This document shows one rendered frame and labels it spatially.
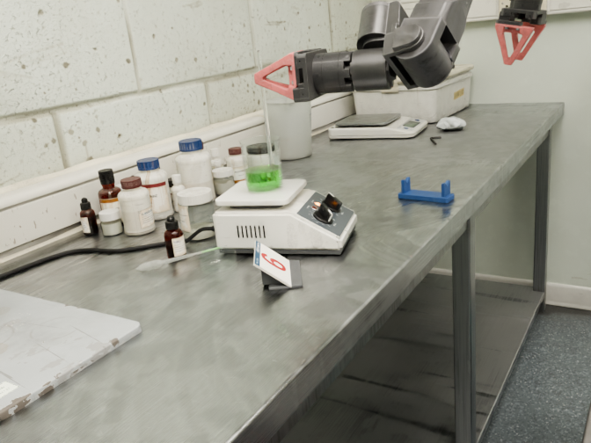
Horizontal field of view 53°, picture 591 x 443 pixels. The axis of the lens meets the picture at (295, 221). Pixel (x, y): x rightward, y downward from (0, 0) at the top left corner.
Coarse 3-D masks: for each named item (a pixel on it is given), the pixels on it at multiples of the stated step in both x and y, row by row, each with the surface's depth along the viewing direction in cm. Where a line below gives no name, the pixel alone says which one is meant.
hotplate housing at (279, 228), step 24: (312, 192) 97; (216, 216) 91; (240, 216) 90; (264, 216) 89; (288, 216) 87; (216, 240) 93; (240, 240) 91; (264, 240) 90; (288, 240) 89; (312, 240) 88; (336, 240) 87
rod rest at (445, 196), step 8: (408, 184) 112; (448, 184) 107; (400, 192) 112; (408, 192) 112; (416, 192) 111; (424, 192) 111; (432, 192) 110; (440, 192) 110; (448, 192) 108; (424, 200) 109; (432, 200) 108; (440, 200) 107; (448, 200) 106
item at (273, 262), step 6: (264, 246) 86; (264, 252) 83; (270, 252) 85; (264, 258) 81; (270, 258) 83; (276, 258) 84; (282, 258) 86; (264, 264) 79; (270, 264) 81; (276, 264) 82; (282, 264) 84; (270, 270) 79; (276, 270) 80; (282, 270) 82; (282, 276) 79
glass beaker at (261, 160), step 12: (240, 144) 91; (252, 144) 89; (264, 144) 89; (276, 144) 91; (252, 156) 90; (264, 156) 90; (276, 156) 91; (252, 168) 90; (264, 168) 90; (276, 168) 91; (252, 180) 91; (264, 180) 91; (276, 180) 92; (252, 192) 92; (264, 192) 92
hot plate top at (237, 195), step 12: (288, 180) 98; (300, 180) 97; (228, 192) 94; (240, 192) 94; (276, 192) 91; (288, 192) 91; (216, 204) 91; (228, 204) 90; (240, 204) 90; (252, 204) 89; (264, 204) 88; (276, 204) 88
